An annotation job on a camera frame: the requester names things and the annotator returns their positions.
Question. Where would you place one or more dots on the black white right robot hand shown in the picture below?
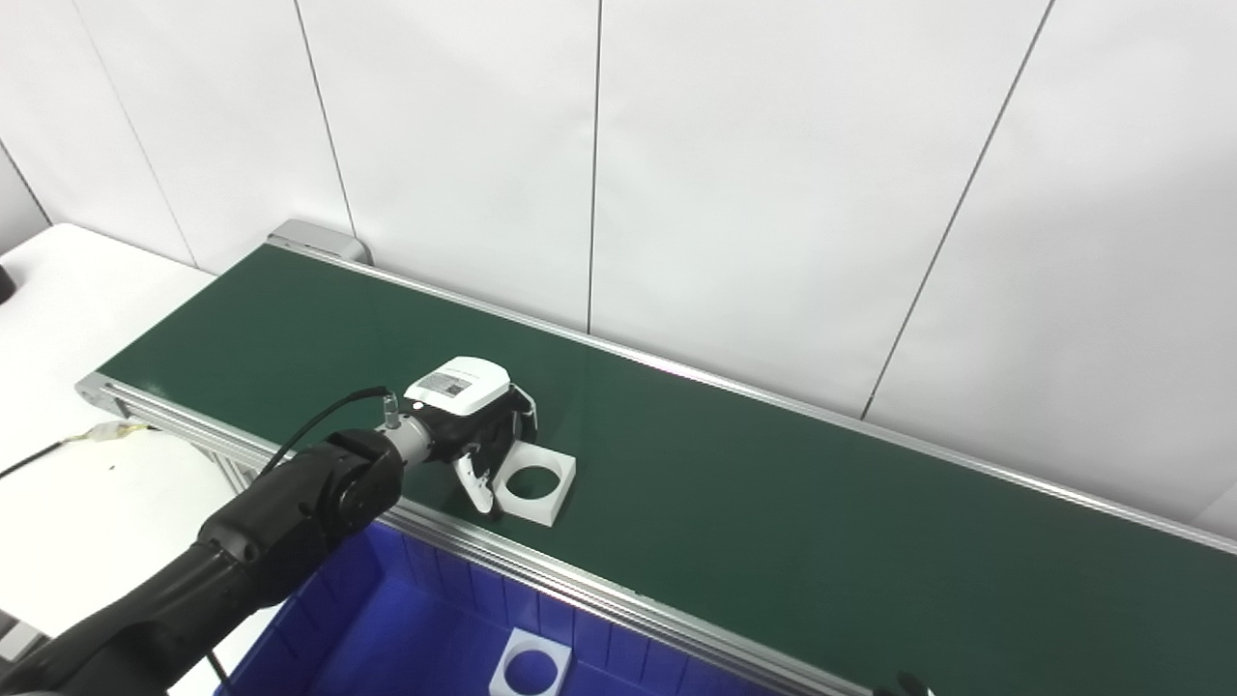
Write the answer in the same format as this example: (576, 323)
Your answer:
(908, 686)

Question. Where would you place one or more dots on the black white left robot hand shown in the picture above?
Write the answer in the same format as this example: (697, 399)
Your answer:
(464, 406)

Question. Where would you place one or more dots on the white square part round hole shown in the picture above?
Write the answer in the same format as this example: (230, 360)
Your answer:
(563, 469)
(551, 650)

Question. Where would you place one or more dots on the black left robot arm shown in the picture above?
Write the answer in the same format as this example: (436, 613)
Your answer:
(242, 551)

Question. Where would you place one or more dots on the green conveyor belt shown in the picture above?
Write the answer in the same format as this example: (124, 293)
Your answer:
(541, 572)
(773, 503)

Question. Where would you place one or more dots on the grey conveyor end cover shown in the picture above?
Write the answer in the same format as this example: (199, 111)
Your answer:
(314, 237)

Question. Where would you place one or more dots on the blue plastic bin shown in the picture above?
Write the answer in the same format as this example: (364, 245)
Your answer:
(406, 638)

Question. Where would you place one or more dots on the aluminium conveyor leg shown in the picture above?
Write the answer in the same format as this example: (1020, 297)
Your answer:
(232, 474)

